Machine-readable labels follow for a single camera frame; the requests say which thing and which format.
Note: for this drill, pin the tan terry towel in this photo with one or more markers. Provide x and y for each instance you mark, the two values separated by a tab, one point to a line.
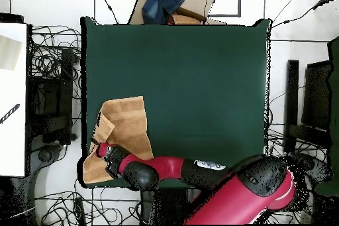
127	120

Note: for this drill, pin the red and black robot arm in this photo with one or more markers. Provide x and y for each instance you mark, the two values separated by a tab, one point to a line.
233	202

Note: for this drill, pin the black stand base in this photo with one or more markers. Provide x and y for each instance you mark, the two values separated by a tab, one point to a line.
45	155
315	167

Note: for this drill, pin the white table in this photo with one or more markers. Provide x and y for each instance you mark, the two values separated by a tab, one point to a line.
13	143

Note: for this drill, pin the dark green table cloth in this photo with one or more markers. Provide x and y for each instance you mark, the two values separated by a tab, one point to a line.
198	90

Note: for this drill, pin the blue jeans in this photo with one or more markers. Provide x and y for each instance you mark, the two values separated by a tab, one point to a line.
159	3

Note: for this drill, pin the green fabric sheet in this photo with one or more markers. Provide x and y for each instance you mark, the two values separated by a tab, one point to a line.
335	104

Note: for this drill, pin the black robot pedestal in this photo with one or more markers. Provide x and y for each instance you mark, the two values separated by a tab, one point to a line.
169	207

